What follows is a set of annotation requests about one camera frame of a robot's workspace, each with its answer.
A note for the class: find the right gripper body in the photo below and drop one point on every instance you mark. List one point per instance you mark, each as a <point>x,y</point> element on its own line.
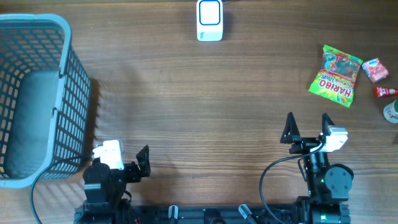
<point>305,145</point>

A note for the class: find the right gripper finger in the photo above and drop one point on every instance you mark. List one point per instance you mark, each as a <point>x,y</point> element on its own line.
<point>291,132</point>
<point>327,123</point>

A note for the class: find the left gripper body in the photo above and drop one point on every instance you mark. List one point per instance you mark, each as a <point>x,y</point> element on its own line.
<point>130,174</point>

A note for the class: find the green Haribo candy bag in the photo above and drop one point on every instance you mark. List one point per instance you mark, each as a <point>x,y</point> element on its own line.
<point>337,77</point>

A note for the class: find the red Nescafe coffee stick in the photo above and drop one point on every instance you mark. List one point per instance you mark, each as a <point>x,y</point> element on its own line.
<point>384,91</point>

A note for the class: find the green lid jar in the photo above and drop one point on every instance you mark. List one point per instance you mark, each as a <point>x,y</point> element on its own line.
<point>390,112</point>

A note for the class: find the orange Kleenex tissue pack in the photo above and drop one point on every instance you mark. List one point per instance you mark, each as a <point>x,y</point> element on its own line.
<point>375,70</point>

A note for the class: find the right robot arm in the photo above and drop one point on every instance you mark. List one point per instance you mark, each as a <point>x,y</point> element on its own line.
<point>327,183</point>

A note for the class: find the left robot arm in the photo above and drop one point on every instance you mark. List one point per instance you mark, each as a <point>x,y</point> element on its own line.
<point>104,188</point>

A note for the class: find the white barcode scanner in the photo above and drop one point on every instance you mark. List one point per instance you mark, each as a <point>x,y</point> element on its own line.
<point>209,20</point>

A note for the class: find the grey plastic shopping basket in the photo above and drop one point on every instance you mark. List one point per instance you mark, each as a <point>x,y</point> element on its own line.
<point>45,98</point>

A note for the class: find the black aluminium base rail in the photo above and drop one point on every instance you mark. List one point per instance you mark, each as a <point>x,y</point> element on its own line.
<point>278,213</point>

